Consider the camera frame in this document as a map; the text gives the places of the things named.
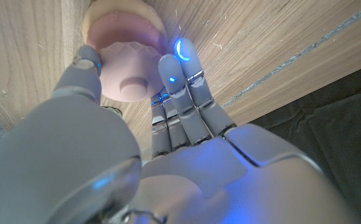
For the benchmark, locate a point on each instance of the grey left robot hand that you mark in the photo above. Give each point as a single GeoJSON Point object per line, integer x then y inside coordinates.
{"type": "Point", "coordinates": [199, 174]}

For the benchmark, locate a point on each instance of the black backdrop curtain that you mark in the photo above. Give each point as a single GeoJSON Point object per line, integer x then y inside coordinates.
{"type": "Point", "coordinates": [339, 130]}

